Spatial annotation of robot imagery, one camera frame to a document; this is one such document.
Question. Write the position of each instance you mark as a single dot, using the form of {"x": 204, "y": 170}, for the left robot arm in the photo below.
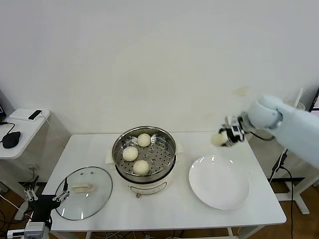
{"x": 36, "y": 230}

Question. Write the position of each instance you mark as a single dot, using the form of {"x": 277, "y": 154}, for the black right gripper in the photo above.
{"x": 236, "y": 134}

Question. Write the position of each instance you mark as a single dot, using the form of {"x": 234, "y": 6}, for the black computer mouse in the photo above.
{"x": 11, "y": 140}

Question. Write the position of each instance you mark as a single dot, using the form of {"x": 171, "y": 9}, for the white steamed baozi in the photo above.
{"x": 130, "y": 153}
{"x": 141, "y": 168}
{"x": 144, "y": 140}
{"x": 217, "y": 140}

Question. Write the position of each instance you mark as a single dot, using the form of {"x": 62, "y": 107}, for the stainless steel steamer basket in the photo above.
{"x": 162, "y": 149}

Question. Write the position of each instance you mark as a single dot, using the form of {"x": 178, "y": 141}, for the dark open laptop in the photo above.
{"x": 315, "y": 99}

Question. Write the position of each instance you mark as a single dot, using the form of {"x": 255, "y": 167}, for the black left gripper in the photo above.
{"x": 45, "y": 203}

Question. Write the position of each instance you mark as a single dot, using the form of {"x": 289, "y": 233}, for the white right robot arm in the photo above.
{"x": 294, "y": 129}

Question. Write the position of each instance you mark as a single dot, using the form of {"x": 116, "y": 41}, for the white round plate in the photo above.
{"x": 214, "y": 179}

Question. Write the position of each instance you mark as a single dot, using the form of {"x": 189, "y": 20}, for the white flat box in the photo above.
{"x": 18, "y": 114}

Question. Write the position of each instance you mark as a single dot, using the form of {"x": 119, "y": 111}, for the white side table with cup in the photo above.
{"x": 302, "y": 206}

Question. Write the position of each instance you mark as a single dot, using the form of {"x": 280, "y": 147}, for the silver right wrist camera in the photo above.
{"x": 233, "y": 121}

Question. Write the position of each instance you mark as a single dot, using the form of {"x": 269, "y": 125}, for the white side table with mouse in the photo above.
{"x": 25, "y": 134}

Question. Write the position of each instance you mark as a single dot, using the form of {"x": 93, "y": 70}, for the white wall socket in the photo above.
{"x": 32, "y": 166}

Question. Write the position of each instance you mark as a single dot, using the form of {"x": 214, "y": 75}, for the small black white device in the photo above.
{"x": 35, "y": 114}

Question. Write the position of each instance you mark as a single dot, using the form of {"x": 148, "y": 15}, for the black laptop pink screen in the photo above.
{"x": 2, "y": 109}

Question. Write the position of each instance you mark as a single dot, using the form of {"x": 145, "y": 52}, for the glass pot lid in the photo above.
{"x": 99, "y": 189}

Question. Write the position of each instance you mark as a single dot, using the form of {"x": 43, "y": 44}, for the cream electric cooker base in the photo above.
{"x": 149, "y": 185}

